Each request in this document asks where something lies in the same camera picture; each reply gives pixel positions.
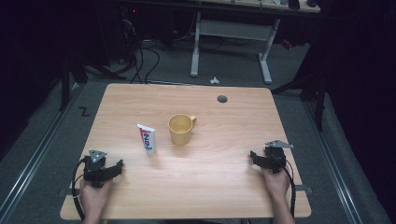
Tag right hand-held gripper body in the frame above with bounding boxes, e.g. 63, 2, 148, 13
263, 139, 294, 175

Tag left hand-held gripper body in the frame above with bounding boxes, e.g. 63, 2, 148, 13
82, 148, 109, 189

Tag white toothpaste tube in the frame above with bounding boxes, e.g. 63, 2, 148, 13
136, 123, 157, 156

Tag yellow cup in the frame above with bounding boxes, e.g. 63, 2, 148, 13
167, 114, 198, 147

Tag person's left hand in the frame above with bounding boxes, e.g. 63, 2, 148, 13
78, 177, 114, 218

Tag person's right hand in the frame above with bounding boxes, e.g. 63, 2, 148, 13
262, 167, 291, 203

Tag grey tape strip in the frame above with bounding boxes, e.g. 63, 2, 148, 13
57, 188, 76, 198
293, 185, 314, 195

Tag black metal stand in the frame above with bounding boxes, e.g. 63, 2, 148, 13
270, 69, 327, 133
58, 50, 127, 113

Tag small red object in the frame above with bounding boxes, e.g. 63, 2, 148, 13
280, 38, 294, 51

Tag light wooden desk top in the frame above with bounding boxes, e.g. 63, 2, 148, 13
199, 0, 321, 14

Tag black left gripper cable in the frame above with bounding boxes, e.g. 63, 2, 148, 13
71, 156, 92, 222

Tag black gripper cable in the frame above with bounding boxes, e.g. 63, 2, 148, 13
71, 156, 92, 222
279, 157, 297, 219

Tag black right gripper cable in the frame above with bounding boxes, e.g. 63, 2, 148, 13
279, 157, 297, 219

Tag metal floor rail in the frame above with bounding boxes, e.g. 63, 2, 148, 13
302, 100, 364, 224
0, 82, 86, 218

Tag black floor cables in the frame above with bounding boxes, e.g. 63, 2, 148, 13
122, 18, 162, 85

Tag white metal desk frame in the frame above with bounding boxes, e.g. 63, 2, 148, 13
190, 11, 281, 85

